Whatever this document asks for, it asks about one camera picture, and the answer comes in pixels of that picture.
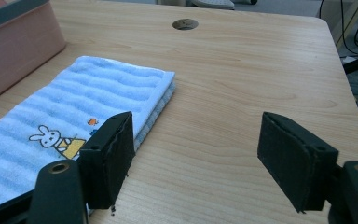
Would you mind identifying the pink storage box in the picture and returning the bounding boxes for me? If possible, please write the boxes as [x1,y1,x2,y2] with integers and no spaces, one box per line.
[0,0,67,108]

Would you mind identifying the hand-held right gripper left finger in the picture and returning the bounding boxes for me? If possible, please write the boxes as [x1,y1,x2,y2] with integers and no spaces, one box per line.
[77,111,136,210]

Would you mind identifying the grey chair base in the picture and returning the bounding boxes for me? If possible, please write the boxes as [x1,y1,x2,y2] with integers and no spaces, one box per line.
[191,0,236,10]

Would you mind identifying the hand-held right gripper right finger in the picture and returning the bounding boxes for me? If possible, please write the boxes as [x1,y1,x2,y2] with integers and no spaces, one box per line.
[256,111,340,215]

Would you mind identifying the blue striped rabbit towel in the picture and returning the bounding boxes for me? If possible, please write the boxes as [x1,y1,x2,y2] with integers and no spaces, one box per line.
[0,55,177,216]

